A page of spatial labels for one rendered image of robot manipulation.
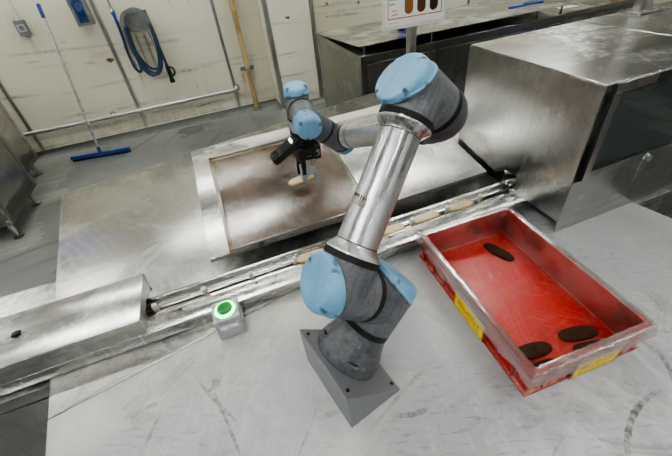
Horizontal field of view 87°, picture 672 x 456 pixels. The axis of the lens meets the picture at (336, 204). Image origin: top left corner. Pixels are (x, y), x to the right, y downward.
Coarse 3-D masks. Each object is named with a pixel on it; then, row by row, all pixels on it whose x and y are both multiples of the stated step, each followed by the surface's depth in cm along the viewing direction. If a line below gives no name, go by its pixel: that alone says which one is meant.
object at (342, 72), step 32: (320, 32) 332; (352, 32) 308; (384, 32) 288; (448, 32) 288; (480, 32) 279; (512, 32) 292; (352, 64) 274; (384, 64) 265; (448, 64) 284; (352, 96) 294
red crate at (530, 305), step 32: (448, 256) 112; (480, 256) 110; (448, 288) 100; (480, 288) 101; (512, 288) 100; (544, 288) 99; (512, 320) 92; (544, 320) 91; (576, 320) 90; (544, 384) 76
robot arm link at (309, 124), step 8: (296, 104) 101; (304, 104) 100; (296, 112) 99; (304, 112) 97; (312, 112) 98; (296, 120) 98; (304, 120) 96; (312, 120) 96; (320, 120) 99; (328, 120) 103; (296, 128) 98; (304, 128) 97; (312, 128) 98; (320, 128) 99; (328, 128) 103; (304, 136) 99; (312, 136) 100; (320, 136) 103
